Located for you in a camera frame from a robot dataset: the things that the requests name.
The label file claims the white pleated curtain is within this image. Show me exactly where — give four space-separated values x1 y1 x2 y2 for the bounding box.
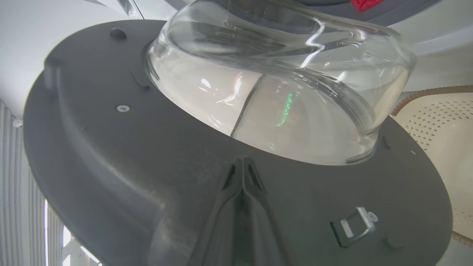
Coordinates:
0 100 100 266

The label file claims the dark round glass washer door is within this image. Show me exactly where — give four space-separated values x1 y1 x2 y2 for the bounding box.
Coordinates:
23 0 453 266

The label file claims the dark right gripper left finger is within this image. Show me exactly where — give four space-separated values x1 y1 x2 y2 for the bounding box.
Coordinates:
188 157 244 266

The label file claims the white washing machine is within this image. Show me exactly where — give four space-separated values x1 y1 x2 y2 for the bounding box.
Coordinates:
85 0 473 93

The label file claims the red white-striped printed garment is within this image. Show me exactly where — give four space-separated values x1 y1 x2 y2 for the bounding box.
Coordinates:
350 0 385 11

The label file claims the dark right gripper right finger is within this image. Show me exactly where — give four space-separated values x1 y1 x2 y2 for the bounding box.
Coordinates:
240 157 296 266

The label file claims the cream perforated laundry basket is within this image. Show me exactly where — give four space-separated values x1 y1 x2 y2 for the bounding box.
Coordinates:
390 85 473 248

